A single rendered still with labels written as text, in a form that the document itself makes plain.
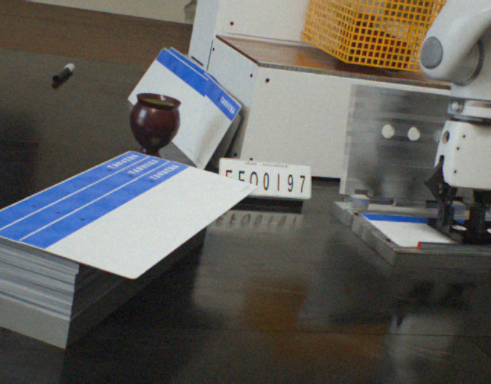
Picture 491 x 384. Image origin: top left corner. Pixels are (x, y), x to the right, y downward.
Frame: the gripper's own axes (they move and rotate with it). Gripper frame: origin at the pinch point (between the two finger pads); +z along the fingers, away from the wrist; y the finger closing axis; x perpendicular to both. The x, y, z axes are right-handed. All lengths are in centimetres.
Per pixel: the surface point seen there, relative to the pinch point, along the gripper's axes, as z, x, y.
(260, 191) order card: -0.4, 16.4, -26.7
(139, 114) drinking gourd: -10, 29, -44
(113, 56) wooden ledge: -20, 117, -25
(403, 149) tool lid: -9.3, 11.9, -4.3
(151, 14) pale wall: -35, 181, 3
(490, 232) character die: 1.7, 0.1, 6.0
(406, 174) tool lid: -5.4, 10.7, -4.0
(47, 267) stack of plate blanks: 3, -29, -70
